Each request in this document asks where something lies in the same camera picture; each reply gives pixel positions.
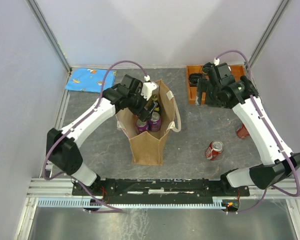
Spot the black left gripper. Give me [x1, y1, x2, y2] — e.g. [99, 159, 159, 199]
[127, 87, 158, 122]

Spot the orange wooden divided tray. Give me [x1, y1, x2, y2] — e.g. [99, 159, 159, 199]
[185, 64, 246, 105]

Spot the left aluminium frame post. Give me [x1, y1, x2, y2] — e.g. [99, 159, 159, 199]
[26, 0, 72, 72]

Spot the light blue cable duct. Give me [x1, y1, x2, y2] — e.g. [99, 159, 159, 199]
[37, 197, 226, 210]

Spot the right aluminium frame post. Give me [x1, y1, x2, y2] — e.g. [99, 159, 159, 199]
[248, 0, 291, 67]

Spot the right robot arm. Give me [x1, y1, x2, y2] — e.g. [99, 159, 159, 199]
[196, 62, 300, 196]

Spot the aluminium frame post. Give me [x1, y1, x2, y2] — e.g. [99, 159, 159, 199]
[26, 0, 72, 72]
[248, 0, 291, 67]

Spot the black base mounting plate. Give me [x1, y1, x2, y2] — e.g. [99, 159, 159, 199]
[87, 178, 250, 204]

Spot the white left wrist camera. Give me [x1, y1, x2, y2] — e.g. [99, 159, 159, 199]
[140, 75, 159, 101]

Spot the green glass bottle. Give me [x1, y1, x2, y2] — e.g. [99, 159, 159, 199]
[151, 94, 162, 114]

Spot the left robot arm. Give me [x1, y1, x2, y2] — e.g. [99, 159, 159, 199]
[46, 74, 159, 195]

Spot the red cola can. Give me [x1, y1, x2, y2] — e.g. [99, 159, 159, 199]
[236, 123, 250, 139]
[205, 140, 224, 161]

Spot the blue patterned cloth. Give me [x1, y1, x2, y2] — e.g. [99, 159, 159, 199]
[65, 68, 107, 93]

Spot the purple soda can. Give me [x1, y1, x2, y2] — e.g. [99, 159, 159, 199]
[135, 119, 149, 135]
[148, 111, 161, 132]

